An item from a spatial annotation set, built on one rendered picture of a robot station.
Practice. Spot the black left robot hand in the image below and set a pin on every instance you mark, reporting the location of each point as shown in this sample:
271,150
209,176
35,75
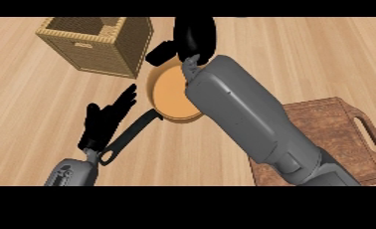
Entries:
102,120

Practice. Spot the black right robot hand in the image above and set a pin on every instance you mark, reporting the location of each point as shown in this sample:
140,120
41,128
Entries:
194,39

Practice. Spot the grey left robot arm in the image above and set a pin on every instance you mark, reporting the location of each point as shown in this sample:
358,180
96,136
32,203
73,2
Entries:
73,171

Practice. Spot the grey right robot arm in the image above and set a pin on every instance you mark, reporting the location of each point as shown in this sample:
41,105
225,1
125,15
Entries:
253,120

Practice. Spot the brown wooden cutting board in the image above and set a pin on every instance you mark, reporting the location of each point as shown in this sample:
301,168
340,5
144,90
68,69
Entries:
337,130

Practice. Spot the brown wicker basket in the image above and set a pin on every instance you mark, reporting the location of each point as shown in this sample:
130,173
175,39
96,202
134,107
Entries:
97,44

